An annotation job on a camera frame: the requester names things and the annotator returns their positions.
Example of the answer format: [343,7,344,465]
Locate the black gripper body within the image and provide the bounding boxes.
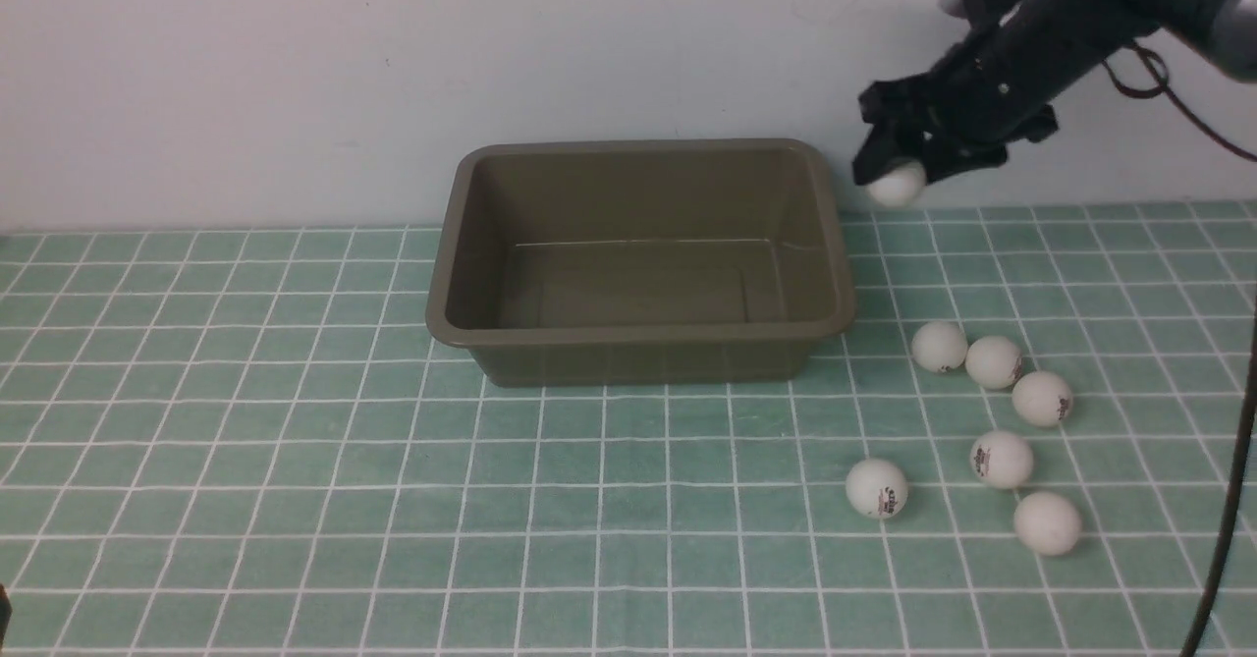
[860,0,1156,152]

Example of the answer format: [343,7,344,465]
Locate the white ping-pong ball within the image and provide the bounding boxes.
[909,320,969,374]
[968,430,1035,490]
[866,161,928,209]
[1011,491,1084,557]
[964,335,1023,389]
[845,459,908,521]
[1011,371,1073,428]

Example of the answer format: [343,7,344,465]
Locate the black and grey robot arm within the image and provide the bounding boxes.
[851,0,1254,187]

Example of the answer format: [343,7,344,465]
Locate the black cable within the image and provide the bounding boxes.
[1100,38,1257,657]

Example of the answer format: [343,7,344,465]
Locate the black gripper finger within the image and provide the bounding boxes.
[851,121,919,187]

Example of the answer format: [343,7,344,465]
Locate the green checkered tablecloth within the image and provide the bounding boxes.
[1,201,1254,656]

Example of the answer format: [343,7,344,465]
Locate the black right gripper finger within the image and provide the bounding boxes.
[921,141,1009,186]

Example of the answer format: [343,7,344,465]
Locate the olive green plastic bin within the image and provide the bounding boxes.
[426,138,856,387]

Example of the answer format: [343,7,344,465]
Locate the black object at edge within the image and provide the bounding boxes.
[0,585,13,647]

